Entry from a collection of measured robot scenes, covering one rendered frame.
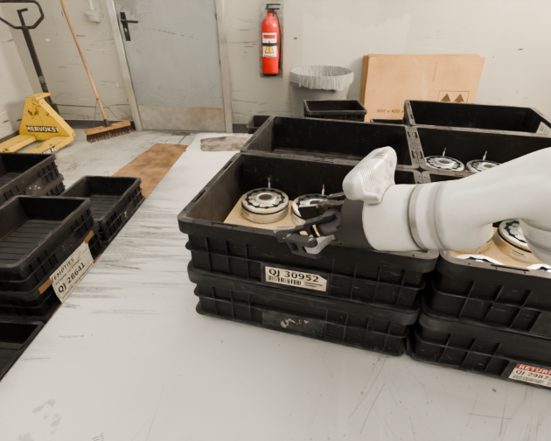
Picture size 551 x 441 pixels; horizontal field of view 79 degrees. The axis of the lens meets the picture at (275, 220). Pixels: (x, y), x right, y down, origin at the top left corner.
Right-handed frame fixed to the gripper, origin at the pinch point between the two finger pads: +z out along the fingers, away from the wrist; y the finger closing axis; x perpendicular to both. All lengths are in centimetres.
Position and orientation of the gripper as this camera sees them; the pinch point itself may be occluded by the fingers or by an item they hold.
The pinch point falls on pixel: (296, 222)
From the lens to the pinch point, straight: 50.4
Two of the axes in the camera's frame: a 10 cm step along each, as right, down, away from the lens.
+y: 6.2, -5.4, 5.7
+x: -4.3, -8.4, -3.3
